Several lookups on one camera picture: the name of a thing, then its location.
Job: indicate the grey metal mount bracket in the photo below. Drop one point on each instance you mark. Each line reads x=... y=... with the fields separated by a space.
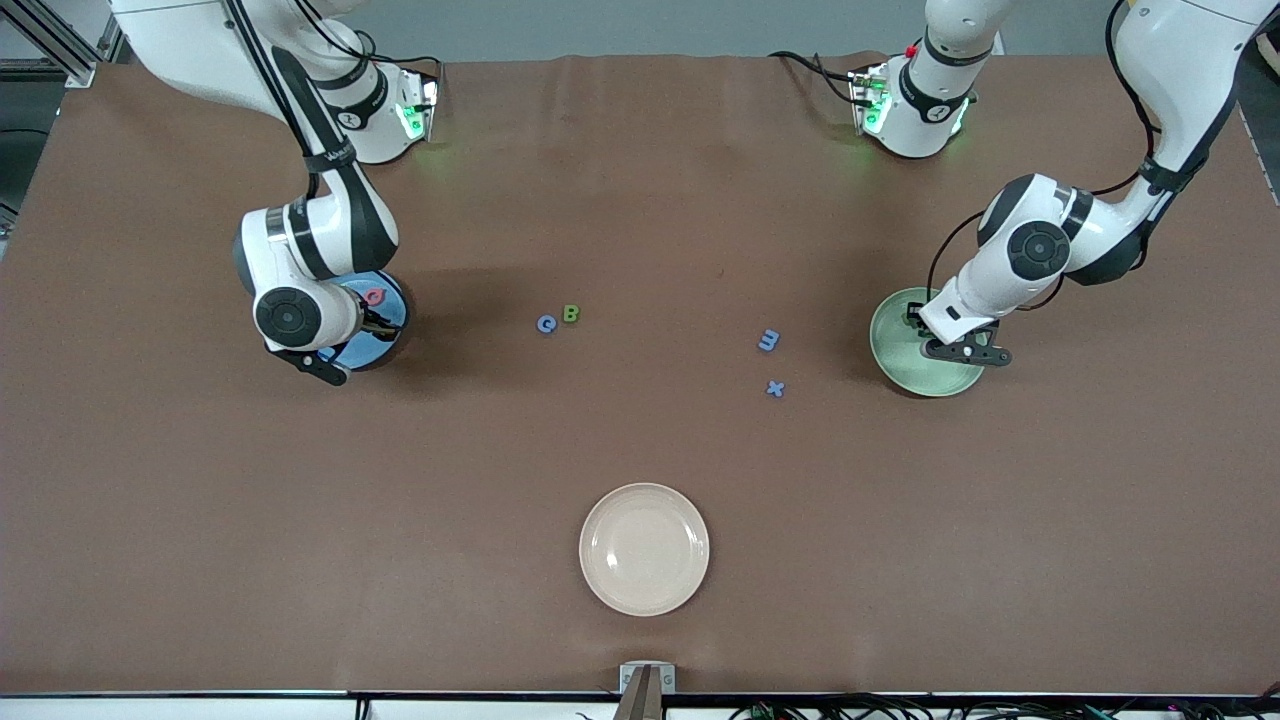
x=648 y=680

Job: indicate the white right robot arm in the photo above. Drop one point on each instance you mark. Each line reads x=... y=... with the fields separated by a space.
x=180 y=40

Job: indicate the red letter Q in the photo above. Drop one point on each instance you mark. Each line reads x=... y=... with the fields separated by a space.
x=369 y=296

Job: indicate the cream plate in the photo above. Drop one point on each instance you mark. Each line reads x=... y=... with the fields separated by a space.
x=644 y=550

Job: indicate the brown table cover cloth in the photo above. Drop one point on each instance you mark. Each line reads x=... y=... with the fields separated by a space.
x=640 y=430

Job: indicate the green plate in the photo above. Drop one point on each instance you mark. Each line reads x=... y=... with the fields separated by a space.
x=900 y=360

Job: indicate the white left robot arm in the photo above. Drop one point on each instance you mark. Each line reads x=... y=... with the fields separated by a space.
x=1190 y=60

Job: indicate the blue letter m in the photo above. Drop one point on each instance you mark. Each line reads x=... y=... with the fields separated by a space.
x=773 y=341

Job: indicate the blue plate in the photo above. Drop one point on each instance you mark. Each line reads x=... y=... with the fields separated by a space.
x=385 y=350

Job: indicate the aluminium frame profile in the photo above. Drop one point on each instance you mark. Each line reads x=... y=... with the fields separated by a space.
x=57 y=45
x=112 y=45

